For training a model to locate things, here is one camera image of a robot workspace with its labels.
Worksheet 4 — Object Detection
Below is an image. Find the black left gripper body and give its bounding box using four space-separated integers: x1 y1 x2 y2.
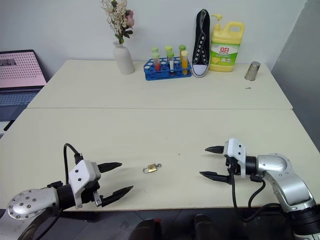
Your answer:
81 178 104 208

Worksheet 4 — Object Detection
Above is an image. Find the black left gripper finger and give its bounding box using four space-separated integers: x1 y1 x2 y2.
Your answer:
100 185 134 208
97 162 123 174

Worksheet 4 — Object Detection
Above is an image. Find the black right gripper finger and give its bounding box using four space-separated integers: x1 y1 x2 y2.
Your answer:
198 170 230 184
204 145 226 155

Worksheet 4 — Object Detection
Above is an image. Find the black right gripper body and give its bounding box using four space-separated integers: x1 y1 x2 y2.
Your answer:
224 153 241 185

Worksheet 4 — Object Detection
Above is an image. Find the small brass padlock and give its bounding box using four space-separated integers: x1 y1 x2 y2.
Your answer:
142 163 158 174

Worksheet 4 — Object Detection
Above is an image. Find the stainless steel cup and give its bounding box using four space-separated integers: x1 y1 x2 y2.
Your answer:
244 61 262 82

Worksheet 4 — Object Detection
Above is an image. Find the yellow-capped orange liquid tube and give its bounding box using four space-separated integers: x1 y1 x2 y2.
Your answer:
180 50 190 76

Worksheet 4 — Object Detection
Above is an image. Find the blue test tube rack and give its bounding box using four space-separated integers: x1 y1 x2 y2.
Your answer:
143 56 193 82

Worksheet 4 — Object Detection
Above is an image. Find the green-capped dark liquid tube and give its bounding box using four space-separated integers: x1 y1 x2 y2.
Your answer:
166 51 176 77

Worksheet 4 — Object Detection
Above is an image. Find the yellow detergent pump bottle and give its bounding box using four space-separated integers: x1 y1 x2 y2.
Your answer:
208 13 245 73

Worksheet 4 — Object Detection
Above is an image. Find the black marker pen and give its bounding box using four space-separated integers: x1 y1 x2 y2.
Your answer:
3 119 16 132

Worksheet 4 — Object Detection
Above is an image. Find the green-capped red liquid tube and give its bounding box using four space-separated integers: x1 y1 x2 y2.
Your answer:
152 52 162 72

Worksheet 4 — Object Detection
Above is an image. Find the white ceramic vase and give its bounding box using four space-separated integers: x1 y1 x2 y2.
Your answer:
112 40 136 75

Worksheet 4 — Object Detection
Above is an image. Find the black canvas sneaker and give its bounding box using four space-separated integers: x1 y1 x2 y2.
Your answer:
191 8 212 78

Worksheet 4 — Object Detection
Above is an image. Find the yellow-green-capped test tube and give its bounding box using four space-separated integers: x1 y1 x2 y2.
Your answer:
164 45 174 61

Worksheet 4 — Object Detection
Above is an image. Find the open laptop computer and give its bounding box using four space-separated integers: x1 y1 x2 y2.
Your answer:
0 49 49 123

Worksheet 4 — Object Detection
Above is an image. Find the dried flower bouquet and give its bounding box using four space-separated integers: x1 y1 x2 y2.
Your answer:
100 0 136 46

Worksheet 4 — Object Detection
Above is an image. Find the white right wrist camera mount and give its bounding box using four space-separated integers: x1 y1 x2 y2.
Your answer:
223 137 247 179

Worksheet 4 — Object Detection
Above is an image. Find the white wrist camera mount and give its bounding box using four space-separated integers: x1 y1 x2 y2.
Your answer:
68 159 102 210
223 137 247 179

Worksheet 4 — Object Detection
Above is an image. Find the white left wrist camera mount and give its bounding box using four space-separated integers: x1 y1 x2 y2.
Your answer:
68 159 102 210

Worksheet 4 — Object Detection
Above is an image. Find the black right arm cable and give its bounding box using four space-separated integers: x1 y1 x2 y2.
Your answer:
229 172 285 222

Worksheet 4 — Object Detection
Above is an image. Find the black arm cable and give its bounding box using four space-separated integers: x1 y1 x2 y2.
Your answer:
63 142 84 186
229 172 285 222

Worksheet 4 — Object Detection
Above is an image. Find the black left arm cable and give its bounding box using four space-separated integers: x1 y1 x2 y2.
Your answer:
63 142 84 186

